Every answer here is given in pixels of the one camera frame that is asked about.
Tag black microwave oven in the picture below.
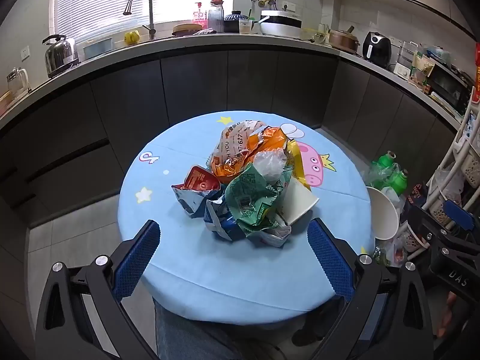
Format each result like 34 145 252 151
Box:
427 62 475 115

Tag wooden bowl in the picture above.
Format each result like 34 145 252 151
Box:
172 23 203 37

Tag green plastic bottle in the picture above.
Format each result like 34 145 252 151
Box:
390 169 409 201
375 150 400 181

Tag brown cooking pot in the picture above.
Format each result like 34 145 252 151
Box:
328 26 361 53

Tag glass kettle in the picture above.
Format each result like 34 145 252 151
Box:
7 67 31 96

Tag dark printed carton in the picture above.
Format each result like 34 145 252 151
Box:
409 184 428 208

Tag grey kitchen countertop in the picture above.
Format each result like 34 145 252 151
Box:
0 32 466 128

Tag steel kitchen faucet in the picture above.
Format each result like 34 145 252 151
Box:
123 0 156 40

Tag white countertop appliance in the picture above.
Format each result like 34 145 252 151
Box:
397 41 419 77

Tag green snack bag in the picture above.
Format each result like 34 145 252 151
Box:
225 163 291 237

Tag glass jar with red lid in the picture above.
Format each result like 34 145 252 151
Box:
207 0 225 32

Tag white electric cooker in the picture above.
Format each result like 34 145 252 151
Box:
259 9 302 38

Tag green food packets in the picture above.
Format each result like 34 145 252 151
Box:
409 50 436 91

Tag pink soap bottle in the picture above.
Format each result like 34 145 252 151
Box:
192 2 209 29

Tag white storage rack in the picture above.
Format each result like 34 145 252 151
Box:
424 97 480 233

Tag blue cartoon printed tablecloth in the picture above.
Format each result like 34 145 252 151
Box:
117 110 376 325

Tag clear plastic bag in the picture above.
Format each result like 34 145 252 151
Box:
253 150 287 181

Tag red wall banner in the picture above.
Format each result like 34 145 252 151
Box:
473 43 480 104

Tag white printed paper wrapper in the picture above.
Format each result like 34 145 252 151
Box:
215 120 271 166

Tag orange snack bag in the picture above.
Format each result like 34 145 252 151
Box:
210 125 289 186

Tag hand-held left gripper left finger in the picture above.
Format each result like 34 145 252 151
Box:
34 219 162 360

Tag blue foil snack bag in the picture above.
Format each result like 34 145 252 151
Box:
203 191 248 241

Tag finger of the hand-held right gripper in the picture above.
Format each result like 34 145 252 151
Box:
408 205 456 248
442 199 475 233

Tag grey plastic basin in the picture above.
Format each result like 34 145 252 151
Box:
82 37 115 61

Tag black air fryer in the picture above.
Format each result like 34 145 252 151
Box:
362 31 392 66

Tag dark kitchen cabinets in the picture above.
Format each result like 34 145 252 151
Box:
0 49 462 229

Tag white paper cup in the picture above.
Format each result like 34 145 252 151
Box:
279 178 319 226

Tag red silver snack bag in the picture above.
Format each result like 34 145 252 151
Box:
172 165 222 218

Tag steel kettle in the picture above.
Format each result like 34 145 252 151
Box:
42 34 79 77

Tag silver foil wrapper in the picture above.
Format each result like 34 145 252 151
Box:
249 210 293 248

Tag white round bin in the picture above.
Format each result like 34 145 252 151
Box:
365 185 400 241

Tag dark blue pot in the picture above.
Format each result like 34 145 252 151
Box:
224 10 250 33

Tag yellow packet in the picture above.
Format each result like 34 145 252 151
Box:
287 140 312 192

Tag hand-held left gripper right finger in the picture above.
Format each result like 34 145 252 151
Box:
307 218 436 360

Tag person's right hand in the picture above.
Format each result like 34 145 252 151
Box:
436 292 457 340

